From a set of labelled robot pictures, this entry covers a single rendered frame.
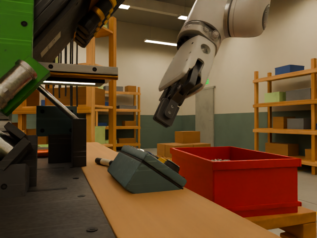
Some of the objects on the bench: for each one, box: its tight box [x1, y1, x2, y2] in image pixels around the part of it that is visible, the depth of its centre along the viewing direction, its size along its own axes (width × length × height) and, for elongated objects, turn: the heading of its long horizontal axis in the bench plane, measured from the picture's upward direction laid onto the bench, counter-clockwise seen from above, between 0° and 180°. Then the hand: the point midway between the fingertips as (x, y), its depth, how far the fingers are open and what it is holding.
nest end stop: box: [0, 137, 33, 171], centre depth 41 cm, size 4×7×6 cm
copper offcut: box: [37, 149, 48, 157], centre depth 80 cm, size 9×2×2 cm
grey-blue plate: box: [36, 105, 77, 163], centre depth 68 cm, size 10×2×14 cm
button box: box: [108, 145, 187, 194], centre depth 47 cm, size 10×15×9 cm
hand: (166, 113), depth 47 cm, fingers closed
